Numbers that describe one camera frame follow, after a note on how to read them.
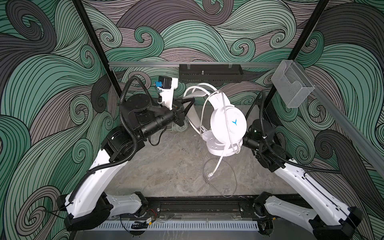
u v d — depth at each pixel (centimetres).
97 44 84
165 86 41
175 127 43
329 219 38
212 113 35
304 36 81
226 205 76
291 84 79
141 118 34
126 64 97
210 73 95
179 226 76
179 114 41
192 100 48
